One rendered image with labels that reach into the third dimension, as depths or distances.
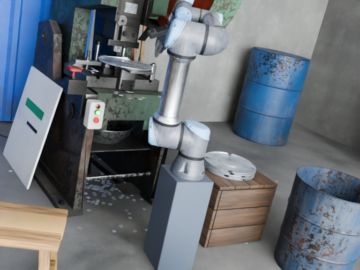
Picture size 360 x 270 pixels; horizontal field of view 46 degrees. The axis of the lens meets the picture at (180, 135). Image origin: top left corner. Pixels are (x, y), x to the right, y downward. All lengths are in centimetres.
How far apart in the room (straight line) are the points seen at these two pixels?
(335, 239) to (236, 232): 51
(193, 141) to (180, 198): 25
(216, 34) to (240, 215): 102
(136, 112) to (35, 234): 101
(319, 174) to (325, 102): 300
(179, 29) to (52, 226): 84
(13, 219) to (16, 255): 42
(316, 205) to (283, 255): 35
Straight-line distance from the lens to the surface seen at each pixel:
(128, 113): 226
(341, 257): 218
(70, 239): 211
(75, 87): 206
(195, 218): 189
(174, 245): 192
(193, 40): 159
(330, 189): 243
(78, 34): 248
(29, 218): 159
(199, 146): 176
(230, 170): 220
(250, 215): 229
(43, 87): 256
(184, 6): 200
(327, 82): 534
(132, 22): 232
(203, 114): 449
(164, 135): 173
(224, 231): 224
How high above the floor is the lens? 115
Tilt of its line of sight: 17 degrees down
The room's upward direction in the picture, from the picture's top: 12 degrees clockwise
